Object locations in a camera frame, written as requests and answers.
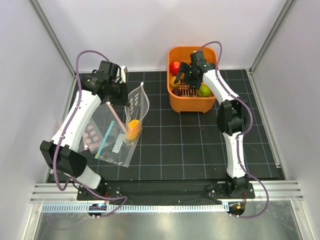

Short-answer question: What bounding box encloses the white slotted cable duct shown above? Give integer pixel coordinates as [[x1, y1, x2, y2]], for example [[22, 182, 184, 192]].
[[41, 202, 229, 214]]

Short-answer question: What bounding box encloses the orange plastic basket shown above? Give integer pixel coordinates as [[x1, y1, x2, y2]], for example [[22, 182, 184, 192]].
[[167, 46, 217, 113]]

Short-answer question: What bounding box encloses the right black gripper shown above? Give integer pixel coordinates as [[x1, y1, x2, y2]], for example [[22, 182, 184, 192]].
[[174, 61, 201, 90]]

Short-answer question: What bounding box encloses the red apple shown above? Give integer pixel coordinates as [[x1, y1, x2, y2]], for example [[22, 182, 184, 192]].
[[169, 61, 181, 76]]

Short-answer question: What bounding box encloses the green apple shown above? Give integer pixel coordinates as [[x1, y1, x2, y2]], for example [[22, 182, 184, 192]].
[[197, 83, 211, 97]]

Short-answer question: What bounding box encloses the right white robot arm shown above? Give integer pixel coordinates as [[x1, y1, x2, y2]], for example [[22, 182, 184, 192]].
[[176, 50, 253, 198]]

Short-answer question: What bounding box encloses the small orange fruit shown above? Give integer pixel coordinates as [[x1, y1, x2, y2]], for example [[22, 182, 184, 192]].
[[169, 76, 181, 88]]

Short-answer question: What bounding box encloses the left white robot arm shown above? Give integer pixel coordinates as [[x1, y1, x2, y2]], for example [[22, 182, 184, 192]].
[[40, 60, 129, 200]]

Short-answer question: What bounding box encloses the pink dotted zip bag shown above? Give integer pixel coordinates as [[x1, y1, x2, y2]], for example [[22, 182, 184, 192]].
[[78, 103, 125, 155]]

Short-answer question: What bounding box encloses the blue zipper clear bag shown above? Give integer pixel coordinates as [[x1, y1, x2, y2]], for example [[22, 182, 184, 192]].
[[94, 120, 139, 168]]

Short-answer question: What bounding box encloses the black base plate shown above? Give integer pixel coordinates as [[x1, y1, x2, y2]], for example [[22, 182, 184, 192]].
[[74, 179, 256, 205]]

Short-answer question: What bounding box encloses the white dotted zip bag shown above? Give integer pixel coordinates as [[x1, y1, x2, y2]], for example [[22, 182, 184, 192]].
[[124, 82, 150, 146]]

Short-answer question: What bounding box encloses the yellow mango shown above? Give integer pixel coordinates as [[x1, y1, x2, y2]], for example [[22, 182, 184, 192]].
[[125, 119, 141, 141]]

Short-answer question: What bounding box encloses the dark purple plum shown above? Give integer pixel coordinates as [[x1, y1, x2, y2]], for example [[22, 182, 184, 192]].
[[171, 88, 182, 97]]

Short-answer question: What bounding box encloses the black grid mat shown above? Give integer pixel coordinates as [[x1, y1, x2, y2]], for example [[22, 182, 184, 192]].
[[81, 69, 285, 181]]

